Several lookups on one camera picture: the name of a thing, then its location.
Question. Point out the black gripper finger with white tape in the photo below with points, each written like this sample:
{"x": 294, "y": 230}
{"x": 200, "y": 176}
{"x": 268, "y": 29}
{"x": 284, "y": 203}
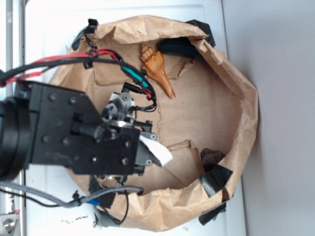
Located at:
{"x": 149, "y": 151}

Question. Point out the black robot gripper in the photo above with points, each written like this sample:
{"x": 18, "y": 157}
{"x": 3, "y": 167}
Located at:
{"x": 58, "y": 126}

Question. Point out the dark grey rock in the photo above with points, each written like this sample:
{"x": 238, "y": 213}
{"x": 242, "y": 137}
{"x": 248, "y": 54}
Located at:
{"x": 210, "y": 158}

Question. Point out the orange wooden spiral seashell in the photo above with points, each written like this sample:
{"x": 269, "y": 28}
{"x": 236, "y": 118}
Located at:
{"x": 154, "y": 65}

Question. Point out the brown paper bag container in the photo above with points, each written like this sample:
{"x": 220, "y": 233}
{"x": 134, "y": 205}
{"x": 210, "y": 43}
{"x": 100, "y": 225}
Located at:
{"x": 215, "y": 107}

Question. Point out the white plastic tray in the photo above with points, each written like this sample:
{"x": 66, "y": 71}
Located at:
{"x": 50, "y": 28}

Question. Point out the aluminium frame rail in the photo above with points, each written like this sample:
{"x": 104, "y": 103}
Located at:
{"x": 12, "y": 14}

